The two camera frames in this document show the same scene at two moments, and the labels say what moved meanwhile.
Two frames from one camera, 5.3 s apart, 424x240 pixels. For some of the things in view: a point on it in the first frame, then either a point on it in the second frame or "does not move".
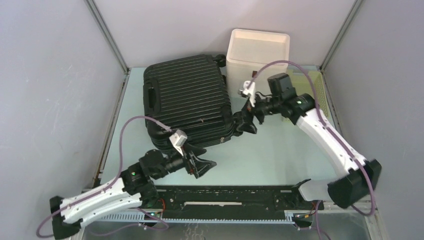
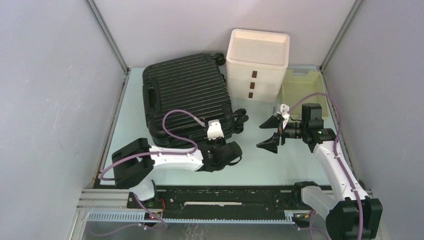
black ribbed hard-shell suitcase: [188, 94] does not move
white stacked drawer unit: [248, 52] does not move
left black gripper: [200, 167] -> [221, 139]
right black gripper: [247, 125] -> [271, 144]
